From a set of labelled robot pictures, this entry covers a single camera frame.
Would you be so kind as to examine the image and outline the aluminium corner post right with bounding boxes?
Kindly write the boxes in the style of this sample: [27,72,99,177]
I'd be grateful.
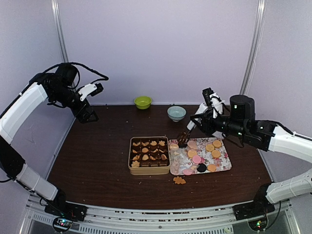
[239,0,267,95]

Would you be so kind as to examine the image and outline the floral cookie tray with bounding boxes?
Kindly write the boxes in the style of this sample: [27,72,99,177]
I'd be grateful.
[169,137,232,176]

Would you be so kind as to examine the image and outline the pink round cookie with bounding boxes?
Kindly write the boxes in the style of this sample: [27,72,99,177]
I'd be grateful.
[192,155,201,164]

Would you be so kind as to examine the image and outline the black sandwich cookie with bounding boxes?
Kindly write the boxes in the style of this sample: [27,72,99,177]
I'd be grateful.
[197,163,207,173]

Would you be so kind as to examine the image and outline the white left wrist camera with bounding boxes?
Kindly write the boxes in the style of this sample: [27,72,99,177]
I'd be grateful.
[78,83,104,101]

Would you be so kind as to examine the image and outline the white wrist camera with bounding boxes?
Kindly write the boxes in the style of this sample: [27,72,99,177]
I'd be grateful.
[78,83,104,101]
[202,88,224,118]

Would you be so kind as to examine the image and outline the metal serving tongs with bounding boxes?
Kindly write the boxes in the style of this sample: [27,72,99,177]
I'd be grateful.
[177,102,208,149]

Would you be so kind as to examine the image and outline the gold cookie tin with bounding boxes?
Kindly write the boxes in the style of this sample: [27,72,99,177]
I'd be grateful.
[128,136,171,176]

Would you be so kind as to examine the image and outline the aluminium front rail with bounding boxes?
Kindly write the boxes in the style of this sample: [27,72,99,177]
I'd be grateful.
[19,191,302,234]

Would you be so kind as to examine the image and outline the light blue striped bowl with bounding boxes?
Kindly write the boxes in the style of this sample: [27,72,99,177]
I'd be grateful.
[167,106,187,122]

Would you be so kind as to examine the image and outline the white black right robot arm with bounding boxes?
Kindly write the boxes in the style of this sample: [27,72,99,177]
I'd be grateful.
[187,88,312,220]

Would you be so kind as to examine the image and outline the aluminium corner post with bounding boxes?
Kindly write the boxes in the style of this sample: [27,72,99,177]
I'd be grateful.
[50,0,81,105]
[239,0,267,95]

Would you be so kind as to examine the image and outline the green bowl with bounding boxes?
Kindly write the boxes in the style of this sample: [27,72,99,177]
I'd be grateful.
[134,96,152,110]

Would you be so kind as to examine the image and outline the aluminium corner post left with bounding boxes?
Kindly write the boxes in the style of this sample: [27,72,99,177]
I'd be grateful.
[50,0,81,105]

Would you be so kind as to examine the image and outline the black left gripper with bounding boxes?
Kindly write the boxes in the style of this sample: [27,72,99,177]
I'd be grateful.
[51,85,99,123]

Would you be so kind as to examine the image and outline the brown tree cookie on table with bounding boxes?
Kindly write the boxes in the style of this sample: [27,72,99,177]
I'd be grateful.
[173,176,186,184]

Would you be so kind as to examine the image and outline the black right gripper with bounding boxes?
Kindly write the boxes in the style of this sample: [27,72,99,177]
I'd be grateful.
[190,108,246,139]

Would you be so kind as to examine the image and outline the round patterned biscuit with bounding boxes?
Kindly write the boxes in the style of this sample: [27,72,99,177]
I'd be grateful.
[169,143,179,150]

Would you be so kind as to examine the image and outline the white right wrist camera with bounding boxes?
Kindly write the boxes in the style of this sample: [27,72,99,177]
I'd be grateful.
[202,88,224,118]

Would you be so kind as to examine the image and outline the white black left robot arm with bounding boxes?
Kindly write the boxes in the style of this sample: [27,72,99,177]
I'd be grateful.
[0,62,109,216]

